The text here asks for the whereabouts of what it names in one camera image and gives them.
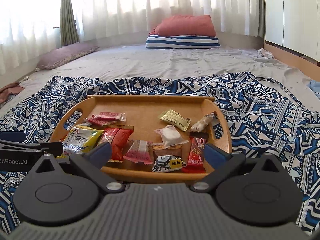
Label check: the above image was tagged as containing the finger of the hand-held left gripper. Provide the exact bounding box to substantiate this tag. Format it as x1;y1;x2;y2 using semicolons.
0;131;64;155

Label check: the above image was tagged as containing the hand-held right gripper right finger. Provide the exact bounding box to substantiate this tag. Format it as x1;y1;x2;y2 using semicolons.
190;142;288;194

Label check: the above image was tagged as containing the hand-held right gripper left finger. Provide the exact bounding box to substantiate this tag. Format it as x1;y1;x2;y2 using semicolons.
32;141;125;194

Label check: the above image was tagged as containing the dark red chocolate bar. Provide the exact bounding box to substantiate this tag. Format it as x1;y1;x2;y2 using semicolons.
182;131;209;173

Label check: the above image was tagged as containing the red gold nut packet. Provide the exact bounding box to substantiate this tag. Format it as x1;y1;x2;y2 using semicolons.
101;127;134;162

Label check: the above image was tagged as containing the yellow white snack packet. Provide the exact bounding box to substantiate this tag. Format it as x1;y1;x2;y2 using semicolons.
59;124;104;157

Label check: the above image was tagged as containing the pink red snack packet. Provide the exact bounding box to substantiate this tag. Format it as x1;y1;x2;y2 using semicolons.
122;139;153;163

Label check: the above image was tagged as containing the white cake packet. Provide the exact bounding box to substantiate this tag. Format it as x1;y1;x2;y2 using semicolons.
154;125;190;148

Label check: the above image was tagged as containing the brown black white packet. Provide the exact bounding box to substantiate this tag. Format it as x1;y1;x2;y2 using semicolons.
152;142;187;173

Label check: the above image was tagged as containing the cream gold snack packet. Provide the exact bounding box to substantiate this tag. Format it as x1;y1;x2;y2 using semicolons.
157;109;192;132

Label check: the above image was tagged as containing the wooden serving tray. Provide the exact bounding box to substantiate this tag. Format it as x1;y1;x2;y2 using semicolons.
50;95;233;183

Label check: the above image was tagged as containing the blue white patterned blanket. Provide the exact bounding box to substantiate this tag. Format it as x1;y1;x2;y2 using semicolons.
0;72;320;230

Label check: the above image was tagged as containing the brown cloth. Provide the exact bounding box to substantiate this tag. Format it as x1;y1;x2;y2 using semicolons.
0;82;25;103

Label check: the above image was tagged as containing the purple pillow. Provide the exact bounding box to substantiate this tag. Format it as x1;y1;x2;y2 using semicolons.
36;43;99;70

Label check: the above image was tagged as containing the grey bed sheet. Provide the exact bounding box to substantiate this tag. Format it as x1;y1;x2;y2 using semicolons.
0;41;320;120

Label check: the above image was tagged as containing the crumpled white tissue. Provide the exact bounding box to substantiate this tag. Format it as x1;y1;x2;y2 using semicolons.
257;48;275;58

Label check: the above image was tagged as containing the blue white striped pillow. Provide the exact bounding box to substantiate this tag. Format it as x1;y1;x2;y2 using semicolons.
145;34;221;50

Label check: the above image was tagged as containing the red pillow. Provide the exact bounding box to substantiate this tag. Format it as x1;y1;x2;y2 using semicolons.
149;14;217;37

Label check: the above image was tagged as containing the green curtain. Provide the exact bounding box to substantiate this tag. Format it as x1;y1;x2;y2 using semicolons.
60;0;80;46
257;0;266;39

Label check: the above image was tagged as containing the white sheer curtain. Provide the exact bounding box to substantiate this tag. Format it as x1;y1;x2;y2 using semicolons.
0;0;263;48

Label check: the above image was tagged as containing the white wardrobe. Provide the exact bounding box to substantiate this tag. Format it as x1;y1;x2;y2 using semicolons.
264;0;320;63

